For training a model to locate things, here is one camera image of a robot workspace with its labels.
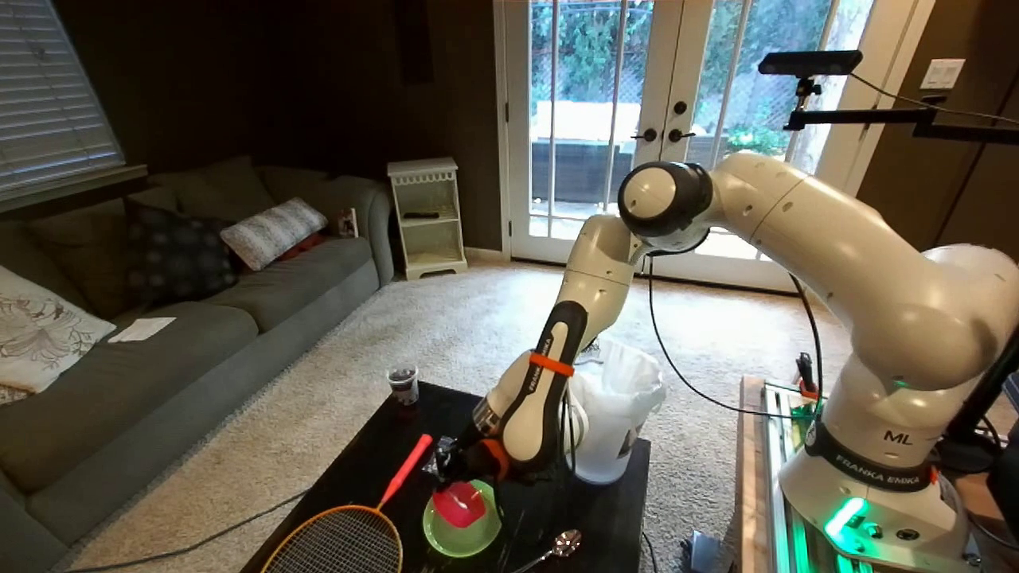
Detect white side shelf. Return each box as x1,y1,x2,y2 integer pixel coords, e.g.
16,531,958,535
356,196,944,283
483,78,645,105
385,156,470,283

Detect thin floor cable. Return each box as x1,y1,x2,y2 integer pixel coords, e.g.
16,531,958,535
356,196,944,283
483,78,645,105
68,488,311,573

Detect dark dotted pillow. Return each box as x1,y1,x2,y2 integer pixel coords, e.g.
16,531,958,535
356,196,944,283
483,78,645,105
124,200,243,313

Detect white paper sheet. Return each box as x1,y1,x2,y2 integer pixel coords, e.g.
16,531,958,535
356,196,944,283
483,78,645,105
104,313,179,348

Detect black stereo camera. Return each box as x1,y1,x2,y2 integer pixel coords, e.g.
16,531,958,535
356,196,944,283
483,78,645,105
757,46,867,78

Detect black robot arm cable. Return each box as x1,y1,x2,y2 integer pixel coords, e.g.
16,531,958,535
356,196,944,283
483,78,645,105
639,235,830,427

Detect pink white striped pillow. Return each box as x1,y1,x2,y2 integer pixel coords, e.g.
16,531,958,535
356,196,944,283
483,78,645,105
216,193,332,272

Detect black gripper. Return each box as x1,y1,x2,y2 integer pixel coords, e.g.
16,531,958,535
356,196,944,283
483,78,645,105
433,416,511,503

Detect white french doors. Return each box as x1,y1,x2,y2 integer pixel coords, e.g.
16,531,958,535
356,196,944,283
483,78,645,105
490,0,936,296

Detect badminton racket red handle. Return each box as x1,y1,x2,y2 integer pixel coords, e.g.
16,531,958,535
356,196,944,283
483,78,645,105
257,431,441,573

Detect metal spoon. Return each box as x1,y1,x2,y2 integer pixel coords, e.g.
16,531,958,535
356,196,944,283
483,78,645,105
513,526,585,573

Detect wooden robot mount table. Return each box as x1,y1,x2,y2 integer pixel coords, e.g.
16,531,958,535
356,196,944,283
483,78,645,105
734,373,1019,573

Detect white light switch plate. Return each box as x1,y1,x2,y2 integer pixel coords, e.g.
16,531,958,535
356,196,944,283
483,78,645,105
922,55,968,96

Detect white printed pillow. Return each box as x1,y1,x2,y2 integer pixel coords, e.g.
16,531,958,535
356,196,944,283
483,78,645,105
0,265,119,398

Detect white bin with bag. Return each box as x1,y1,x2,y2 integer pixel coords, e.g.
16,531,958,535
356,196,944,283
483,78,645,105
568,339,668,488

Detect gray fabric sofa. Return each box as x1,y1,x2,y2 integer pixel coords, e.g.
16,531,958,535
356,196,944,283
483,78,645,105
0,156,397,573

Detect black coffee table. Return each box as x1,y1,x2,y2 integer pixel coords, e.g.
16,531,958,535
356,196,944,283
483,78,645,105
240,379,652,573

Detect green bowl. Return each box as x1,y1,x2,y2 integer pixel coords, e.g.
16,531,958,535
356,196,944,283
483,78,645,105
422,473,502,563

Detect window blinds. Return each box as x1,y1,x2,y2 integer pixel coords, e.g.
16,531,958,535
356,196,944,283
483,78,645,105
0,0,131,203

